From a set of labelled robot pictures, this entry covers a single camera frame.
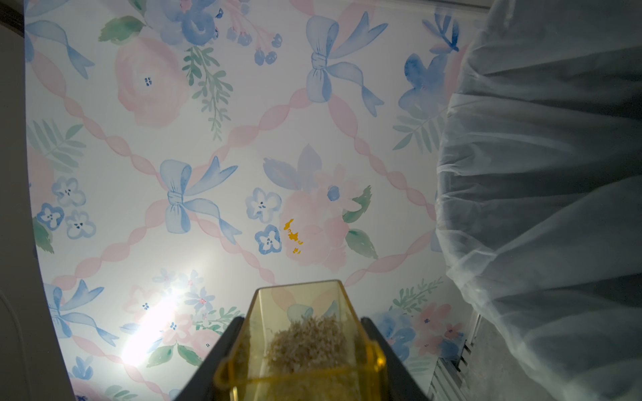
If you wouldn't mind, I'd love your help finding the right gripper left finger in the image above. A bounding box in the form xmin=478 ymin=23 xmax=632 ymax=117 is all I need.
xmin=176 ymin=317 xmax=244 ymax=401

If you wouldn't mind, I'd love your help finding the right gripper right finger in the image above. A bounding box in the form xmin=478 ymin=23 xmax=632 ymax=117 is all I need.
xmin=360 ymin=317 xmax=429 ymax=401

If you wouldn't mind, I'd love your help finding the yellow transparent shavings tray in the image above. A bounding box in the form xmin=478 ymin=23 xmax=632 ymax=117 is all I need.
xmin=213 ymin=280 xmax=388 ymax=400

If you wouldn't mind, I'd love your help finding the clear trash bag blue band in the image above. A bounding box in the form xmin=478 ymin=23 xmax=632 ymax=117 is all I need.
xmin=436 ymin=1 xmax=641 ymax=400

